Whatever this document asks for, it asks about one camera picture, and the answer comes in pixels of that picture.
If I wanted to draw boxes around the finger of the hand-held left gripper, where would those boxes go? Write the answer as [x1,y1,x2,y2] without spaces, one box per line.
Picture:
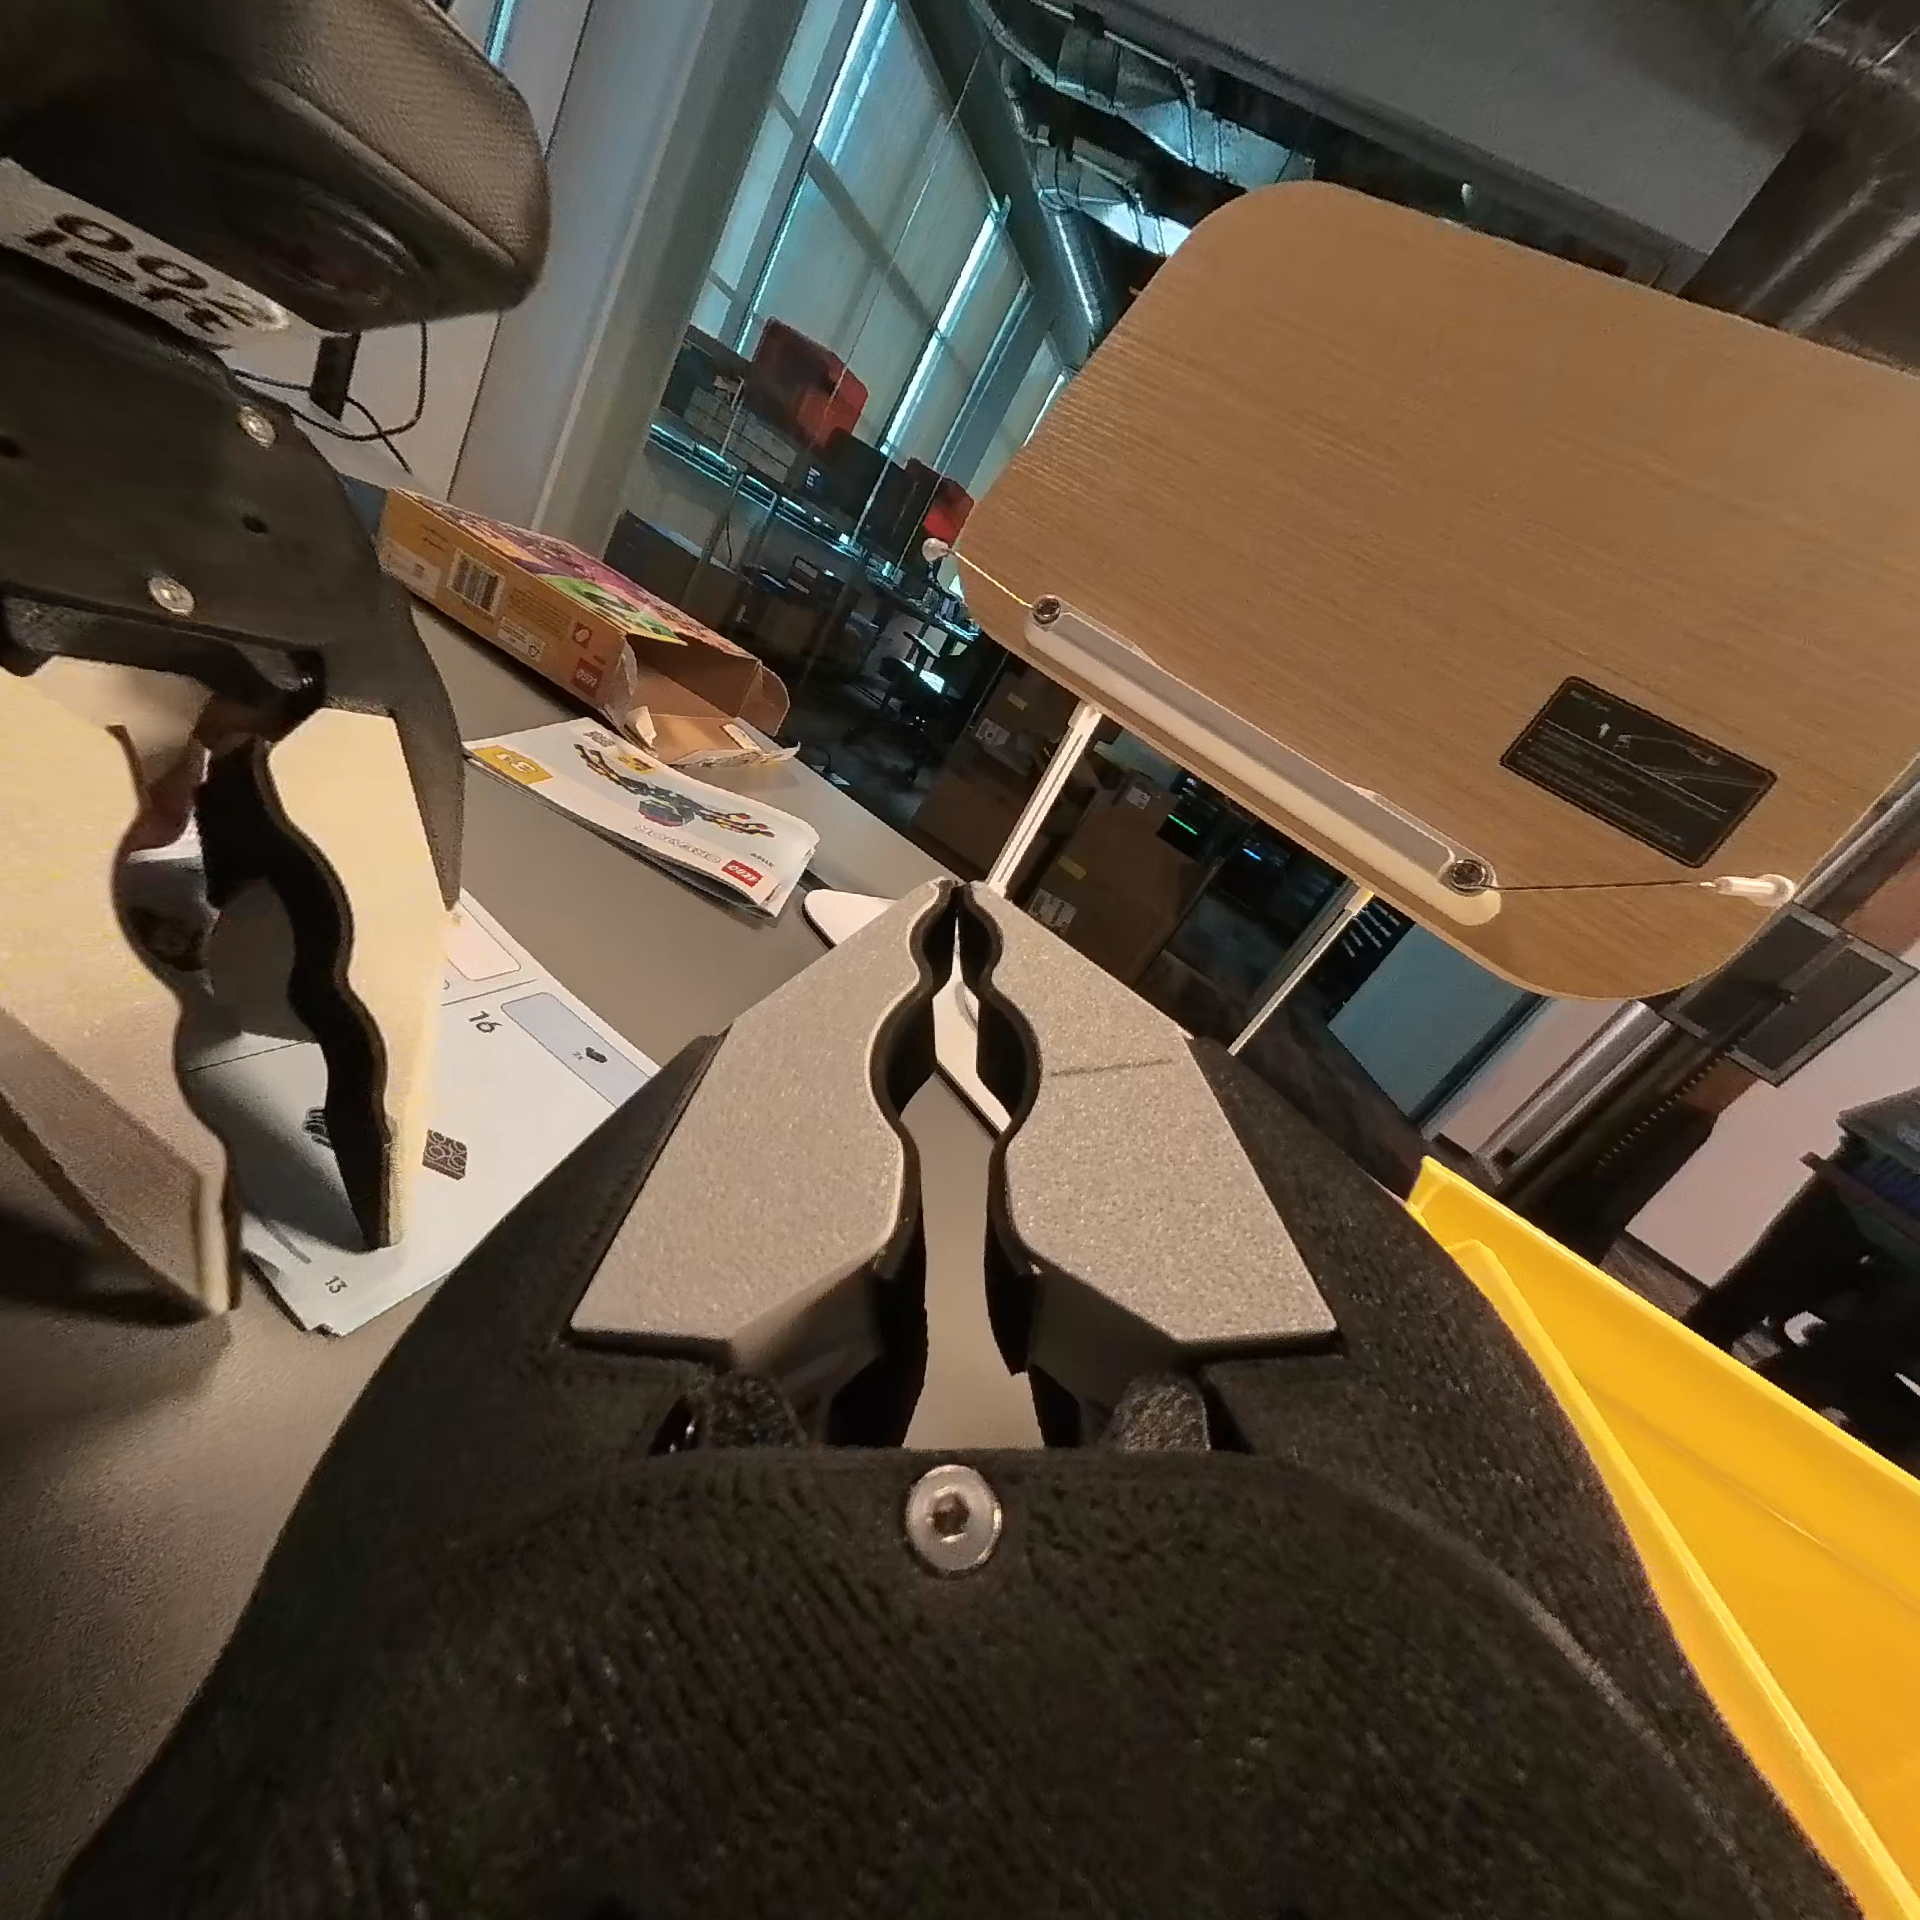
[192,703,456,1256]
[0,663,245,1321]

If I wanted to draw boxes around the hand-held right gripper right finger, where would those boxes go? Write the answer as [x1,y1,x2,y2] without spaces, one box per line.
[957,882,1339,1393]

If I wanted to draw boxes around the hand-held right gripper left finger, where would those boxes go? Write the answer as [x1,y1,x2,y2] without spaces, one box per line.
[569,882,965,1401]

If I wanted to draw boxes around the yellow plastic bin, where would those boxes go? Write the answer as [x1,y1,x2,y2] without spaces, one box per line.
[1403,1152,1920,1920]

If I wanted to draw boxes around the orange lego box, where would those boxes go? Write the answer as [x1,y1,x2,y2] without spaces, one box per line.
[372,484,796,762]

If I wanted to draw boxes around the open instruction booklet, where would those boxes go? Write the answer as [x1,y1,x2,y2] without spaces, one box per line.
[113,840,666,1339]

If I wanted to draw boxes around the closed instruction booklet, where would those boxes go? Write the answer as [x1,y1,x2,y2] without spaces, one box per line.
[463,714,823,921]

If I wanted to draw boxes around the brown cardboard boxes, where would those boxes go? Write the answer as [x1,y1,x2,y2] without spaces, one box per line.
[913,673,1204,980]

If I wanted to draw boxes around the black office chair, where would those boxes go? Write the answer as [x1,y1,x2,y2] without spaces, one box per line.
[866,620,965,754]

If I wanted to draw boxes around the metal shelf rack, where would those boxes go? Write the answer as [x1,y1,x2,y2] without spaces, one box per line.
[650,321,994,724]

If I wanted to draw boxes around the large paned window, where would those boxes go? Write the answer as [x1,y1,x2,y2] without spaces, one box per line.
[689,0,1085,560]

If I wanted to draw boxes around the black cable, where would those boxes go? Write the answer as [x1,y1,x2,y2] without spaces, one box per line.
[245,321,432,478]

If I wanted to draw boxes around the dark wall panel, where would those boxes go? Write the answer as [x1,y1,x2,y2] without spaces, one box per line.
[1661,903,1917,1087]

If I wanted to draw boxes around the silver ventilation duct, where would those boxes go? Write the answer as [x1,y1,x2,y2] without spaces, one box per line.
[957,0,1505,321]

